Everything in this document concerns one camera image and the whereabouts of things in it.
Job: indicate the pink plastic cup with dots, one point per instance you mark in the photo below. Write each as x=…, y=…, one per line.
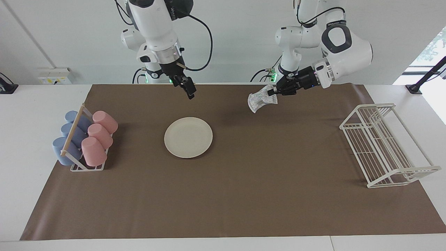
x=101, y=135
x=93, y=151
x=106, y=121

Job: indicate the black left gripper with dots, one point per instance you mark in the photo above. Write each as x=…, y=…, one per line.
x=305, y=79

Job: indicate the black desk mount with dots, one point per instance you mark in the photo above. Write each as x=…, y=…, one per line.
x=7, y=89

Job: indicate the cup rack with wooden bar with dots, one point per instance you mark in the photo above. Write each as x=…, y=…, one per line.
x=75, y=130

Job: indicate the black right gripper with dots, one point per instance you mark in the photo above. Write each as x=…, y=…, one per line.
x=172, y=69

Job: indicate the blue plastic cup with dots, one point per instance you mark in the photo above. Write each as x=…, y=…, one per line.
x=59, y=148
x=67, y=129
x=71, y=116

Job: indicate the white wall socket box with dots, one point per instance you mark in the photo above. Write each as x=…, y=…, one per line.
x=54, y=76

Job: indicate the brown table mat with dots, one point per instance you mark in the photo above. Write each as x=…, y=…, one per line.
x=244, y=191

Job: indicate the black clamp stand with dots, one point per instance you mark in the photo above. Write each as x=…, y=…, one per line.
x=414, y=88

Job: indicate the cream round plate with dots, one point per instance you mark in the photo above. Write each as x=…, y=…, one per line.
x=188, y=137

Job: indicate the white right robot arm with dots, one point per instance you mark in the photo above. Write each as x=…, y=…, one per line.
x=153, y=24

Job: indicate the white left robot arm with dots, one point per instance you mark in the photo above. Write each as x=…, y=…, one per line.
x=352, y=52

